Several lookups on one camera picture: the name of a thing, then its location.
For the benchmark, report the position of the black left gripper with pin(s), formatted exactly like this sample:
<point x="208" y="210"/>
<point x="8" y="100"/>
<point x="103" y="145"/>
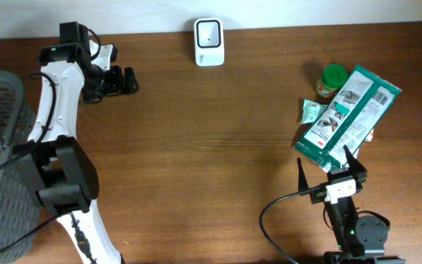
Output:
<point x="113" y="81"/>

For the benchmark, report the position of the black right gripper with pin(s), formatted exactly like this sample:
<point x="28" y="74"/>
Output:
<point x="358" y="169"/>

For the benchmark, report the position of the orange Kleenex tissue pack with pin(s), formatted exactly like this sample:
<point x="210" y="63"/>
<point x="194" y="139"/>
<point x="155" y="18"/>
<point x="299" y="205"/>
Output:
<point x="370" y="136"/>

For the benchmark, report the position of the green 3M gloves packet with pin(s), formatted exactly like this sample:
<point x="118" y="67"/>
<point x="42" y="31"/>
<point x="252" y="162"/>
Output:
<point x="348" y="120"/>

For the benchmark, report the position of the light green wipes pack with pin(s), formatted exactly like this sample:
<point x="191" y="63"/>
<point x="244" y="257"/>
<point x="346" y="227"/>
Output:
<point x="311" y="111"/>

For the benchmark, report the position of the green lidded jar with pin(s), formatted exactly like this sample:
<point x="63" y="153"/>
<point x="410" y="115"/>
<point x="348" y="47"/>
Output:
<point x="333" y="78"/>

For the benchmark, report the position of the white cream tube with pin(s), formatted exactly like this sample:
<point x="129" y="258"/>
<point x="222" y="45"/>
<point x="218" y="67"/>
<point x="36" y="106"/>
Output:
<point x="355" y="153"/>

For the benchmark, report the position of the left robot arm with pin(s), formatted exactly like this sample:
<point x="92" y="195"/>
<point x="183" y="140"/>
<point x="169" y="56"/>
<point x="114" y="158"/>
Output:
<point x="56" y="171"/>

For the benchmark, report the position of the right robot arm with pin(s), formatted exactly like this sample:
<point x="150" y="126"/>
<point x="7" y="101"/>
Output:
<point x="360" y="234"/>

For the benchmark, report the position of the grey plastic mesh basket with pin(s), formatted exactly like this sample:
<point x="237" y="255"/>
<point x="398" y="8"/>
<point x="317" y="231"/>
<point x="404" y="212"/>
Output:
<point x="18" y="215"/>

